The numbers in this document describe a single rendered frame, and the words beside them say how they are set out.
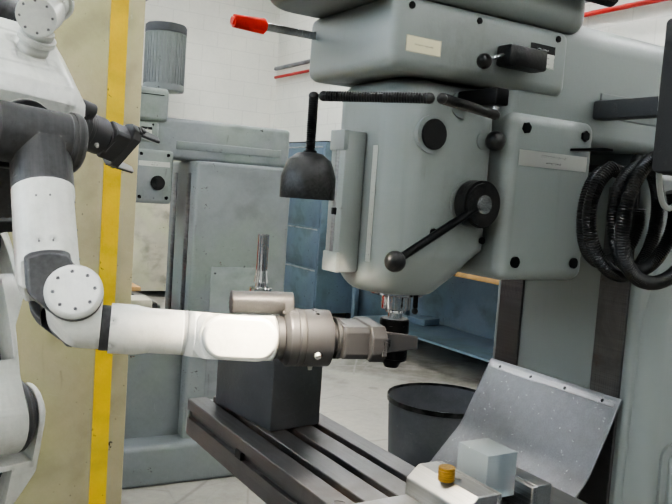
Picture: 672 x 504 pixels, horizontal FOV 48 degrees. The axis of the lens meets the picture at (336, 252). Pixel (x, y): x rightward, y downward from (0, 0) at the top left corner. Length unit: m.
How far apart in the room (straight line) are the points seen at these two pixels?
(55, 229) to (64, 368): 1.71
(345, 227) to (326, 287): 7.43
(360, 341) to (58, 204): 0.49
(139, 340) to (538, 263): 0.62
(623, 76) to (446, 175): 0.40
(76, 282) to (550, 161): 0.73
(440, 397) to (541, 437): 2.09
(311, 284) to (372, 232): 7.45
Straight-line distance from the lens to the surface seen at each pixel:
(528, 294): 1.52
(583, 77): 1.31
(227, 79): 10.90
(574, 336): 1.44
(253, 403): 1.56
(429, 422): 3.08
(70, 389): 2.86
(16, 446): 1.55
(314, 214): 8.53
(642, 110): 1.27
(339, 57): 1.17
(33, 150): 1.21
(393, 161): 1.10
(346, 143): 1.12
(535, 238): 1.23
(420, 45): 1.08
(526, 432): 1.47
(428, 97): 0.95
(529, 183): 1.21
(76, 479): 2.97
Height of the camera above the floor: 1.46
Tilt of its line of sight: 5 degrees down
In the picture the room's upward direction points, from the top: 4 degrees clockwise
